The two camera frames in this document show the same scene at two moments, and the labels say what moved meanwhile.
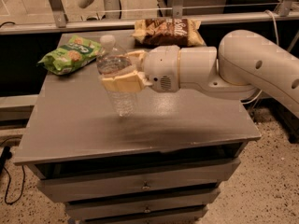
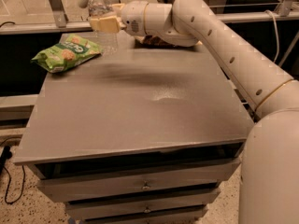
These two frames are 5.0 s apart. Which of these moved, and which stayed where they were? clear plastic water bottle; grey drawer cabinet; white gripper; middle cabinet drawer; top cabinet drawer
Moved: white gripper; clear plastic water bottle
Stayed: grey drawer cabinet; middle cabinet drawer; top cabinet drawer
